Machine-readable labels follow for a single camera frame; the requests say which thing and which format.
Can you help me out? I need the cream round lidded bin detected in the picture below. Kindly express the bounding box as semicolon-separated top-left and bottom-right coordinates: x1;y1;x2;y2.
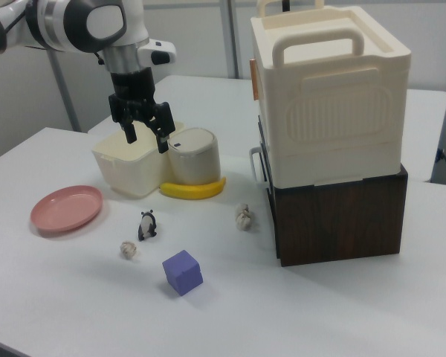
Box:
167;127;222;187

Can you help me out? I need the panda figurine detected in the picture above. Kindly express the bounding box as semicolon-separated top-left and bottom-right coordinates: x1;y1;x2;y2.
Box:
136;209;158;242

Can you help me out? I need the pink plate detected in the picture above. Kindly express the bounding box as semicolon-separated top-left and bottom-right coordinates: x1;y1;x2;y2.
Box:
30;184;104;235

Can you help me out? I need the cream plastic storage box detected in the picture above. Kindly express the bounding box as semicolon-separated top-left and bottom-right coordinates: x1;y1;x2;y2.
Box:
248;0;412;192

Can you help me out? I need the dark wooden box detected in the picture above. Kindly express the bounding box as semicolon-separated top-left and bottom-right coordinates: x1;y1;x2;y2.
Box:
265;162;410;268

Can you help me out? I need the small crumpled paper ball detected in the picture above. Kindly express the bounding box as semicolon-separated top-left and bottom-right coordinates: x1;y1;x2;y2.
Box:
119;240;139;260

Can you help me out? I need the cream rectangular plastic bin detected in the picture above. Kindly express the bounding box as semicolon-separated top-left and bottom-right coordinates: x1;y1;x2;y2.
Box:
91;120;185;198

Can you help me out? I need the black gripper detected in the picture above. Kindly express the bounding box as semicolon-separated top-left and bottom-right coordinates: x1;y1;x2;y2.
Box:
108;66;177;155

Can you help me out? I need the blue wall plug with cable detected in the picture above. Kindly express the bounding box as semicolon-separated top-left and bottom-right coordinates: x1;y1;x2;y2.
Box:
434;147;446;184

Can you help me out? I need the yellow banana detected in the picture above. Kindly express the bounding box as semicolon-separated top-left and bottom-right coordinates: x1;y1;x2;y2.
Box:
159;176;227;201

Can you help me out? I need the purple cube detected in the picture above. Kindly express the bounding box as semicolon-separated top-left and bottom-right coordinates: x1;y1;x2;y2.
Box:
161;249;204;297

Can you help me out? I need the beige garlic bulb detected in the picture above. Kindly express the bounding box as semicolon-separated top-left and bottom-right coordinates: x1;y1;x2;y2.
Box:
233;202;253;232

